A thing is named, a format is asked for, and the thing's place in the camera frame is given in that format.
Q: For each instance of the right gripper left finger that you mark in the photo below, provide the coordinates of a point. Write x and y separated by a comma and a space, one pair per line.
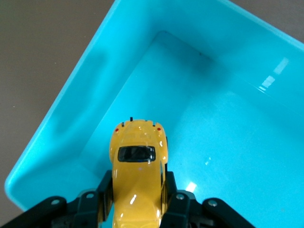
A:
88, 209

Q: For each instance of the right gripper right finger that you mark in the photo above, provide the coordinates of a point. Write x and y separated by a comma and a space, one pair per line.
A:
180, 211

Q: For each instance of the yellow beetle toy car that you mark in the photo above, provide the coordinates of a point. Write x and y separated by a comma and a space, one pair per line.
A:
137, 180

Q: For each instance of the turquoise plastic bin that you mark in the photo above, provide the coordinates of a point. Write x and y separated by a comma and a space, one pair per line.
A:
213, 130

